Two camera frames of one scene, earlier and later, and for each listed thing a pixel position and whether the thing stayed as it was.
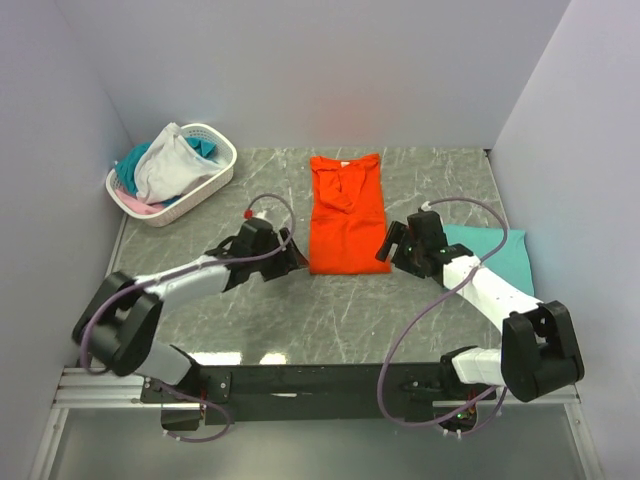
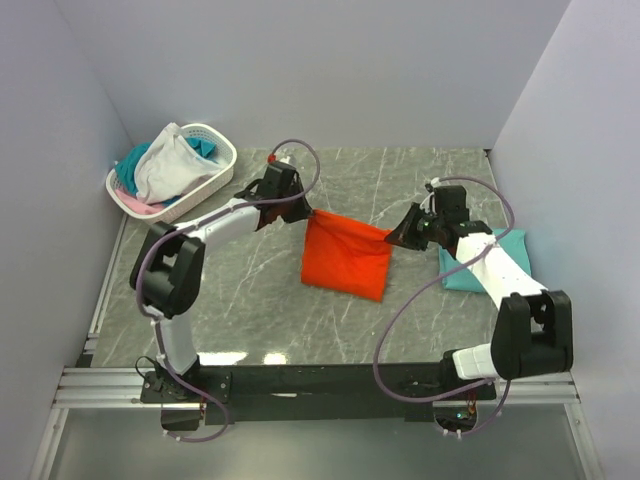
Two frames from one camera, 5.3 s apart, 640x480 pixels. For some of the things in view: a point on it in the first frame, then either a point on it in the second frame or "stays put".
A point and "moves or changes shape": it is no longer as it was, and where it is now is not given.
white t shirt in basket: x=167 y=165 stays put
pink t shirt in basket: x=132 y=204 stays put
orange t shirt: x=346 y=215 moves or changes shape
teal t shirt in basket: x=127 y=165 stays put
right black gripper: x=395 y=236 → x=404 y=234
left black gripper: x=278 y=269 → x=303 y=212
